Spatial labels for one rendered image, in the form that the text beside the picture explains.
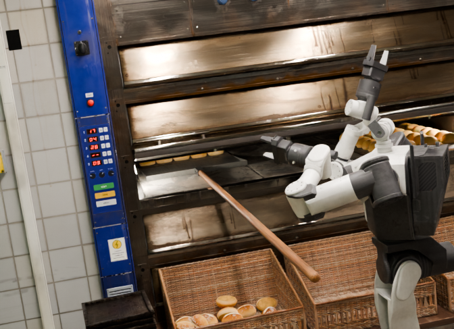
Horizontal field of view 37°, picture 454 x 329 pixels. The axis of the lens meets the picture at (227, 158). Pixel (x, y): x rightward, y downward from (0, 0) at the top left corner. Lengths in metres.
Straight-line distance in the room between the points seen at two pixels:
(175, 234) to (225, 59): 0.85
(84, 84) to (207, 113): 0.57
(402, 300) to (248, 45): 1.36
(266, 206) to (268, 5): 0.95
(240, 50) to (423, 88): 0.93
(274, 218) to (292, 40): 0.85
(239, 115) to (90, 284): 1.04
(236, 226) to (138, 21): 1.05
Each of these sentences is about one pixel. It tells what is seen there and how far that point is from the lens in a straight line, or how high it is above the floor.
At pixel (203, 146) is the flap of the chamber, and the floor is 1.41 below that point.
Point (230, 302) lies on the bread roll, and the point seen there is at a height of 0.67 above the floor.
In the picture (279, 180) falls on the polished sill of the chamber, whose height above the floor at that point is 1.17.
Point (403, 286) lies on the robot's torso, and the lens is 2.52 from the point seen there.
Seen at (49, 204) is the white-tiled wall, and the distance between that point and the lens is 3.17.
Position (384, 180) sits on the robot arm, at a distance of 2.23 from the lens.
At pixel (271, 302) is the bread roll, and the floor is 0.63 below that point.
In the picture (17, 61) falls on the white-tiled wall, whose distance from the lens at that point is 3.11.
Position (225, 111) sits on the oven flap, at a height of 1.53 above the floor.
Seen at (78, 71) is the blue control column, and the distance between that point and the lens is 3.06.
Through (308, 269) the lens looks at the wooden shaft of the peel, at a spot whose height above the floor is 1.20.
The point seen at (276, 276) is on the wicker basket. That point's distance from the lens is 3.26.
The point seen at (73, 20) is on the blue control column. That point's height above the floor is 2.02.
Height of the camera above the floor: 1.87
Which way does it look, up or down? 10 degrees down
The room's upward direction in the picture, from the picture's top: 7 degrees counter-clockwise
